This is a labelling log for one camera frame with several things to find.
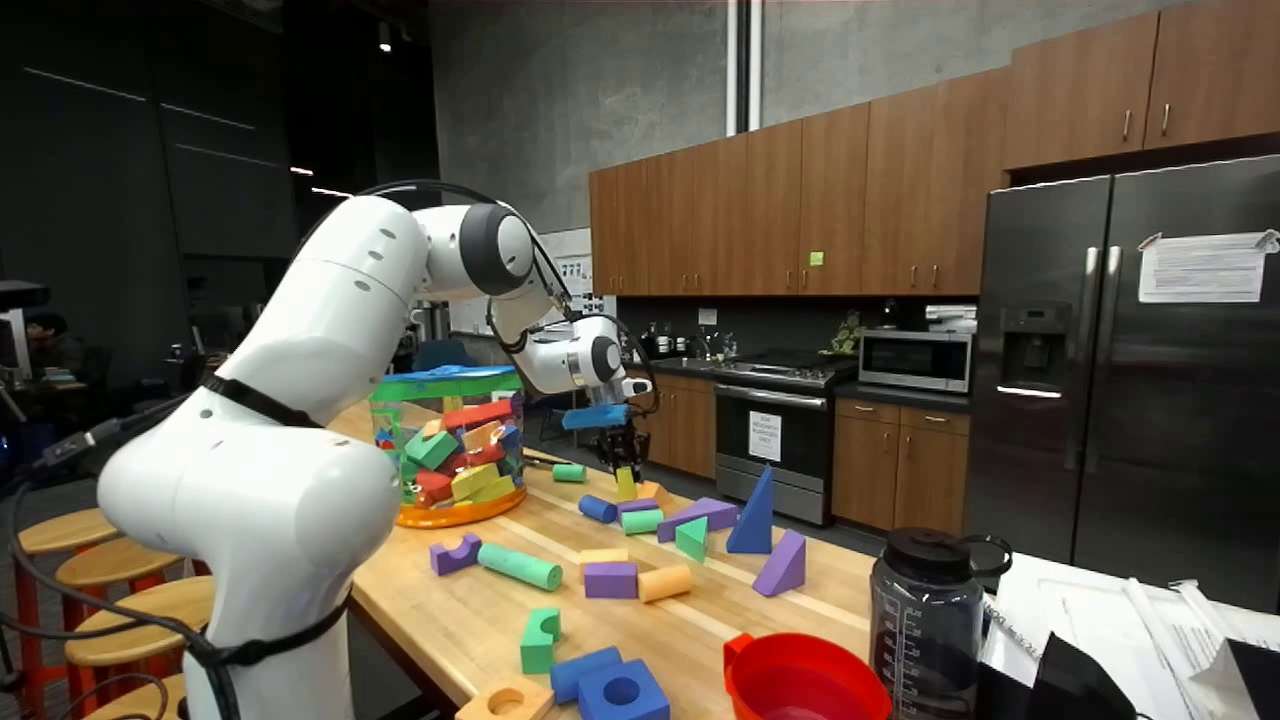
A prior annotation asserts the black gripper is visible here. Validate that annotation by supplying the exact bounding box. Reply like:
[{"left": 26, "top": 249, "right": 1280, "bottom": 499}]
[{"left": 612, "top": 368, "right": 659, "bottom": 476}]

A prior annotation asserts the long purple wedge block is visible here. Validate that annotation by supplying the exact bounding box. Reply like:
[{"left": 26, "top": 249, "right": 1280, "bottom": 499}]
[{"left": 655, "top": 494, "right": 744, "bottom": 548}]

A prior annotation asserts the green triangle foam block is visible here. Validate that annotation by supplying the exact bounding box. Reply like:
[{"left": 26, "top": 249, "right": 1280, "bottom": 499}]
[{"left": 671, "top": 511, "right": 710, "bottom": 563}]

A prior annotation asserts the purple rectangular foam block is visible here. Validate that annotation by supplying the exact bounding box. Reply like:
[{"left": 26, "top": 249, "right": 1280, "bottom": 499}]
[{"left": 579, "top": 557, "right": 645, "bottom": 605}]

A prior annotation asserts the orange cylindrical foam block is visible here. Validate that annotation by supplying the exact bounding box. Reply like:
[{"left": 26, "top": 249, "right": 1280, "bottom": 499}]
[{"left": 637, "top": 559, "right": 699, "bottom": 608}]

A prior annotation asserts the blue triangle foam block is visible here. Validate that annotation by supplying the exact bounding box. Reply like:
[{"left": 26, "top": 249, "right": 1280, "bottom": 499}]
[{"left": 724, "top": 463, "right": 779, "bottom": 557}]

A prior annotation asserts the long green cylinder block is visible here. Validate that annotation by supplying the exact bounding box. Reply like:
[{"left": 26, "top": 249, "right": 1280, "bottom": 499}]
[{"left": 476, "top": 539, "right": 566, "bottom": 594}]

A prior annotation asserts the clear plastic block bag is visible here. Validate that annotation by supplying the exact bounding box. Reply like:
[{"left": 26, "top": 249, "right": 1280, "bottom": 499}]
[{"left": 368, "top": 359, "right": 531, "bottom": 533}]

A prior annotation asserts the purple triangle foam block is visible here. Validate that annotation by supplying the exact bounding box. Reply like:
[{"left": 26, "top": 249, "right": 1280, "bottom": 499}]
[{"left": 750, "top": 526, "right": 813, "bottom": 600}]

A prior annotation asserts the purple notched foam block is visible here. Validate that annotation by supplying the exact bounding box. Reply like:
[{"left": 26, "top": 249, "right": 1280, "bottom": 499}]
[{"left": 429, "top": 533, "right": 489, "bottom": 579}]

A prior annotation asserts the green arch foam block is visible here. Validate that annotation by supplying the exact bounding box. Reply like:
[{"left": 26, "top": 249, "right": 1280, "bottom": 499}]
[{"left": 516, "top": 605, "right": 563, "bottom": 675}]

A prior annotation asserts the blue rounded foam block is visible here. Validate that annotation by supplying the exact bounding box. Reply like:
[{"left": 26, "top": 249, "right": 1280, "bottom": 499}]
[{"left": 546, "top": 643, "right": 626, "bottom": 706}]

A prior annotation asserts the blue square block with hole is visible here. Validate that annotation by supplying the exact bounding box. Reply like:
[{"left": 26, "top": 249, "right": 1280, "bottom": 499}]
[{"left": 577, "top": 655, "right": 675, "bottom": 720}]

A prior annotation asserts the orange square block with hole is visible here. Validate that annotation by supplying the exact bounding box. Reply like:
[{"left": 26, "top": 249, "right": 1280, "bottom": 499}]
[{"left": 452, "top": 673, "right": 557, "bottom": 720}]

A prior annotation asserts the brown wooden base cabinet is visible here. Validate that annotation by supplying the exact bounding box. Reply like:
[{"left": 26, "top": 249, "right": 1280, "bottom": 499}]
[
  {"left": 829, "top": 387, "right": 977, "bottom": 539},
  {"left": 649, "top": 368, "right": 724, "bottom": 484}
]

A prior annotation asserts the stainless kitchen range oven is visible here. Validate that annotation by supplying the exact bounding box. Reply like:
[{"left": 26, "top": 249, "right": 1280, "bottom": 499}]
[{"left": 710, "top": 356, "right": 838, "bottom": 526}]

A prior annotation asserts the small green plant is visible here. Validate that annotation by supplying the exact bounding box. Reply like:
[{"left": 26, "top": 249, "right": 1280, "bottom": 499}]
[{"left": 819, "top": 308, "right": 865, "bottom": 359}]

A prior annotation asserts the red plastic bowl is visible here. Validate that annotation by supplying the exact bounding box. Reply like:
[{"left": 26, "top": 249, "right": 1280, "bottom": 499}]
[{"left": 718, "top": 626, "right": 894, "bottom": 720}]

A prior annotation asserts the stainless microwave oven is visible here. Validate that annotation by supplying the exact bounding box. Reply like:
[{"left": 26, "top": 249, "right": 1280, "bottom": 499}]
[{"left": 853, "top": 322, "right": 981, "bottom": 399}]

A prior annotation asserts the dark clear water bottle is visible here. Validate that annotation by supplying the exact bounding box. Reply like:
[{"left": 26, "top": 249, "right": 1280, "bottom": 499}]
[{"left": 869, "top": 523, "right": 1015, "bottom": 720}]

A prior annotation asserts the white kitchen container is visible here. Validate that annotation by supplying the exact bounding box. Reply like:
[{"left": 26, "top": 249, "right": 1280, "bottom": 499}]
[{"left": 925, "top": 301, "right": 981, "bottom": 334}]

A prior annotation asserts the stainless steel refrigerator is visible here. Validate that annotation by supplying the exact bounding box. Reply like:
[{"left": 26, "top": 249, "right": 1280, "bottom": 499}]
[{"left": 962, "top": 146, "right": 1280, "bottom": 615}]

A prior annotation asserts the wooden stool with red legs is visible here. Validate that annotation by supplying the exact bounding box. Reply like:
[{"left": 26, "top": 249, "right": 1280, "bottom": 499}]
[
  {"left": 79, "top": 673, "right": 193, "bottom": 720},
  {"left": 63, "top": 573, "right": 216, "bottom": 694},
  {"left": 11, "top": 504, "right": 128, "bottom": 716},
  {"left": 50, "top": 536, "right": 193, "bottom": 631}
]

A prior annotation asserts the white paper pile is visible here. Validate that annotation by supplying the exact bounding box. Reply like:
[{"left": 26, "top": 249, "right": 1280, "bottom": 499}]
[{"left": 977, "top": 548, "right": 1280, "bottom": 720}]

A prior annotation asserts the white paper sheet on refrigerator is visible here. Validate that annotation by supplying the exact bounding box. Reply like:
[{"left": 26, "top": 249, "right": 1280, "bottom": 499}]
[{"left": 1137, "top": 228, "right": 1276, "bottom": 308}]

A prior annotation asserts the white computer monitor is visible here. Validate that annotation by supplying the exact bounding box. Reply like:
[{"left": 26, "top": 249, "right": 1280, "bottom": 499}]
[{"left": 0, "top": 308, "right": 39, "bottom": 392}]

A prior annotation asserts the white wall poster board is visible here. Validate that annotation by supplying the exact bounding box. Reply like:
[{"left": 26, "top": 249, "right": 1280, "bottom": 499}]
[{"left": 531, "top": 223, "right": 598, "bottom": 322}]

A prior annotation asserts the brown wall cabinet row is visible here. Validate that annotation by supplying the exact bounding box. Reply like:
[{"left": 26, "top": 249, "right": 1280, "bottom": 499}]
[{"left": 582, "top": 58, "right": 1015, "bottom": 305}]

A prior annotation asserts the gray vertical wall conduit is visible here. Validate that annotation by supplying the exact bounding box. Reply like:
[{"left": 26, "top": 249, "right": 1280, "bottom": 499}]
[{"left": 718, "top": 0, "right": 768, "bottom": 140}]

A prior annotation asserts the brown two-door wall cabinet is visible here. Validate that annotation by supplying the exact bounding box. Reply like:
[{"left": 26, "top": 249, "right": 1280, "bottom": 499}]
[{"left": 1001, "top": 0, "right": 1280, "bottom": 174}]

